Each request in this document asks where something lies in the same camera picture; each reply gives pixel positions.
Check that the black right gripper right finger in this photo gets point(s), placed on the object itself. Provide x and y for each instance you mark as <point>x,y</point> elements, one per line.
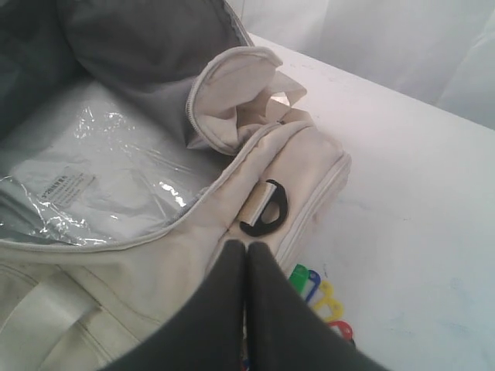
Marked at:
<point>283,333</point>

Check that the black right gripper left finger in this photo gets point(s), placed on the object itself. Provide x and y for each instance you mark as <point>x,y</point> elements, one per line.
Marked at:
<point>207,332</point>

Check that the colourful key tag bunch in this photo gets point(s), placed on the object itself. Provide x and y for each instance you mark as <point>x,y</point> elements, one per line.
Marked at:
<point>318,295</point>

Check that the cream fabric duffel bag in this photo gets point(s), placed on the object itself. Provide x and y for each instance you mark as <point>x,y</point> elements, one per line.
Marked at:
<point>191,67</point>

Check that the clear plastic wrapped insert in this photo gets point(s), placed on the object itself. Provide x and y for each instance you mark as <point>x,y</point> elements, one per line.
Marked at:
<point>88,169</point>

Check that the white backdrop curtain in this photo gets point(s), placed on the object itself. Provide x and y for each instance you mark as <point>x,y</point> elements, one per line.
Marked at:
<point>439,52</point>

